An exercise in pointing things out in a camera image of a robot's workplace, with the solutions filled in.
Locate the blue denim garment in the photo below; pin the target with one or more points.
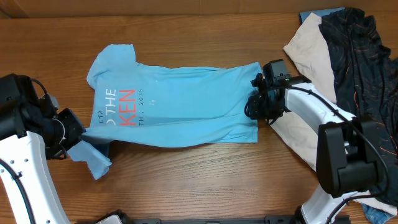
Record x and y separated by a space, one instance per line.
376 216

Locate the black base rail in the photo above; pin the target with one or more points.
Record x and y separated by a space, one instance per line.
120 217

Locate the dark blue folded cloth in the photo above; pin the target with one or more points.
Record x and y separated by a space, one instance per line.
324 12

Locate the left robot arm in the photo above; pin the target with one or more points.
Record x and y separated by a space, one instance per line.
34 131

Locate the dark patterned garment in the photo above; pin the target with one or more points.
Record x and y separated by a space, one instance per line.
365 79

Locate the light blue printed t-shirt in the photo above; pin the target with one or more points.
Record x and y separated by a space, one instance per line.
162 107

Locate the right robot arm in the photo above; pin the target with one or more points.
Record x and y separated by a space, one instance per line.
347 160

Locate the beige garment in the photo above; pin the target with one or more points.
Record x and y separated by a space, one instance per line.
309 52

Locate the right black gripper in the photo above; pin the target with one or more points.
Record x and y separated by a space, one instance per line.
252 104

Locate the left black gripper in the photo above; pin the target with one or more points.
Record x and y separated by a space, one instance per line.
76 129

